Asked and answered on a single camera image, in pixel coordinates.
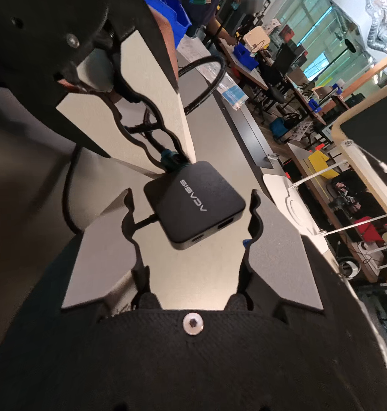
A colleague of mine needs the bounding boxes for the black computer monitor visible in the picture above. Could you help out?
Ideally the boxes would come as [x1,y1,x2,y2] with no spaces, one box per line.
[274,43,297,76]

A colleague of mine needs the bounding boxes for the black round floor lamp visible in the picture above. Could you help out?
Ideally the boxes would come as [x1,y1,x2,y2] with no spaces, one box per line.
[328,39,358,68]

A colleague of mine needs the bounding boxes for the large blue plastic bin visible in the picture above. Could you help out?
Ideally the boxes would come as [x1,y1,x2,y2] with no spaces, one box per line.
[145,0,192,38]

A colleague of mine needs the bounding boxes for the red plastic bin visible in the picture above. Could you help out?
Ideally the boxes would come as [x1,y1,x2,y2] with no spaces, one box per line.
[354,222,384,244]

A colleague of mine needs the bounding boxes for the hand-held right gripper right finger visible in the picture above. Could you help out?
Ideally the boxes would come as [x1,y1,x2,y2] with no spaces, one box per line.
[236,189,325,317]

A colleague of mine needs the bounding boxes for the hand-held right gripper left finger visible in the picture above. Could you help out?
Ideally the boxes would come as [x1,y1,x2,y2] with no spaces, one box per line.
[61,188,150,314]

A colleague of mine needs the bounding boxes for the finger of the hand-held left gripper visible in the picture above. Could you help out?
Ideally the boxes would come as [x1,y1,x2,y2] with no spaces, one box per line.
[119,30,197,164]
[56,88,168,179]

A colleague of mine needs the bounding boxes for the person's left hand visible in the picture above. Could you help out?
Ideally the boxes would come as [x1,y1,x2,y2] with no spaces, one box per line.
[148,6,179,60]

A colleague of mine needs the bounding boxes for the black usb hub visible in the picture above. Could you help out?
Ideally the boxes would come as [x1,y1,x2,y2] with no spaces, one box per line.
[144,161,246,251]

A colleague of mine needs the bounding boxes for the white stand clear legs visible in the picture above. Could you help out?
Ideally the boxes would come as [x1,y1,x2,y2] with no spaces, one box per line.
[262,161,387,254]

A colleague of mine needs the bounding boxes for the small blue plastic bin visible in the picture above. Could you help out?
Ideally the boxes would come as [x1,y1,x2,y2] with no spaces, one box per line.
[234,43,259,70]

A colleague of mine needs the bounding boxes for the yellow box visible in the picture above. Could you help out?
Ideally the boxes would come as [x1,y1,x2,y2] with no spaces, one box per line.
[307,150,340,180]

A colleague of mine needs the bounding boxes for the blue trash bin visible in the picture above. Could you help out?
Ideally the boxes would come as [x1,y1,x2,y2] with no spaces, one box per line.
[270,117,292,140]

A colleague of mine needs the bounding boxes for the silver ventilation duct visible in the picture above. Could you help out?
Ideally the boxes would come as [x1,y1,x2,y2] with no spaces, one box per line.
[367,0,387,52]

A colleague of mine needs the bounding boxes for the clear plastic bag blue label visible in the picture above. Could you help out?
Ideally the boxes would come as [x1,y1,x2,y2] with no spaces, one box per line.
[177,35,249,111]

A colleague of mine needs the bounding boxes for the green HDMI cable braided black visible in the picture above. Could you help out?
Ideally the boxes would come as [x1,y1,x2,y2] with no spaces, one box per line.
[124,55,228,175]

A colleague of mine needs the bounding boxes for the black office chair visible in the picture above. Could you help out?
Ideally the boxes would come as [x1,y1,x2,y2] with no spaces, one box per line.
[258,64,297,126]

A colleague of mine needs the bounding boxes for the background work table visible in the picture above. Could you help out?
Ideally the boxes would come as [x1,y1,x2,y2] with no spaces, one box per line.
[288,143,387,283]

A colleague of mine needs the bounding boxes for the dark grey desk panel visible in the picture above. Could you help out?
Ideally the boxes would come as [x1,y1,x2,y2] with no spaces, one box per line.
[213,93,274,169]

